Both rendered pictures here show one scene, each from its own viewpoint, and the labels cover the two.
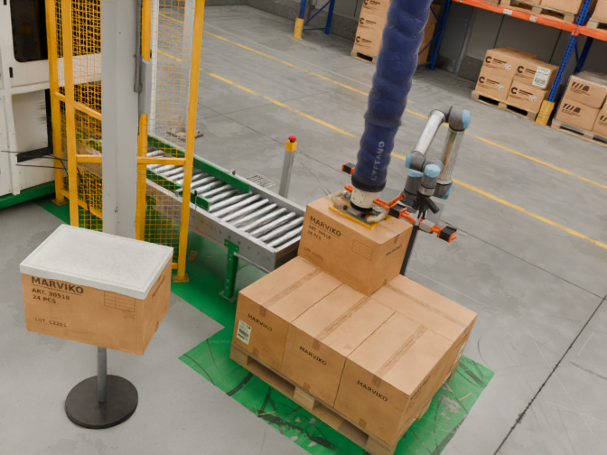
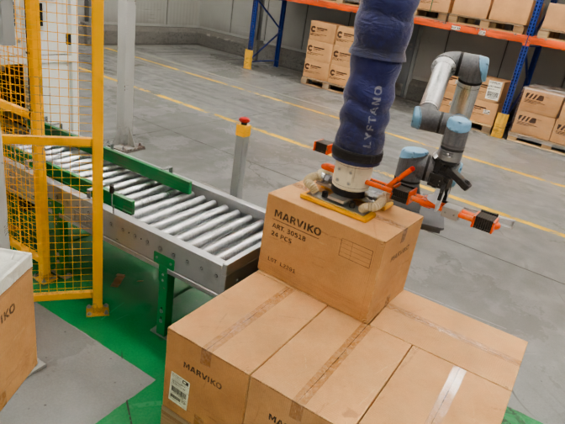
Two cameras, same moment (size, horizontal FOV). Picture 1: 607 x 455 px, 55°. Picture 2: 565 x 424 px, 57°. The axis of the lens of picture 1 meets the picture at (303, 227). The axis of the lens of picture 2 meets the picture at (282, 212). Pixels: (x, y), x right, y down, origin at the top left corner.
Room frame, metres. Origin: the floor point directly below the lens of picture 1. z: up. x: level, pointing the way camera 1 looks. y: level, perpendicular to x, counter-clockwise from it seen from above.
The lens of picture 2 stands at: (1.26, 0.00, 1.82)
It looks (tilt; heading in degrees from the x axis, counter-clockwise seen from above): 24 degrees down; 358
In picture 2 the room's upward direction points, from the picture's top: 9 degrees clockwise
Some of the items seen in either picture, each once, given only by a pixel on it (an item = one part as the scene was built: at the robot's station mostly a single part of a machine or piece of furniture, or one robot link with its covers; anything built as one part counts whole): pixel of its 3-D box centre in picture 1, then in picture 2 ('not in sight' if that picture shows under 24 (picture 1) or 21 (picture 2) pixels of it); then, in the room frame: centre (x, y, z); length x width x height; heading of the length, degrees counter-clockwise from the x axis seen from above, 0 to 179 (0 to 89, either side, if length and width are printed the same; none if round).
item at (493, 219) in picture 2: (446, 234); (484, 222); (3.15, -0.86, 1.08); 0.08 x 0.07 x 0.05; 57
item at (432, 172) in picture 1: (430, 176); (456, 134); (3.27, -0.69, 1.38); 0.10 x 0.09 x 0.12; 162
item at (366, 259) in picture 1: (353, 240); (338, 242); (3.45, -0.35, 0.74); 0.60 x 0.40 x 0.40; 55
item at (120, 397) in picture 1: (101, 362); not in sight; (2.36, 0.96, 0.31); 0.40 x 0.40 x 0.62
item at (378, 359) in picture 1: (355, 327); (349, 372); (3.03, -0.45, 0.34); 1.20 x 1.00 x 0.40; 59
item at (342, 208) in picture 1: (353, 213); (337, 202); (3.40, -0.30, 0.97); 0.34 x 0.10 x 0.05; 57
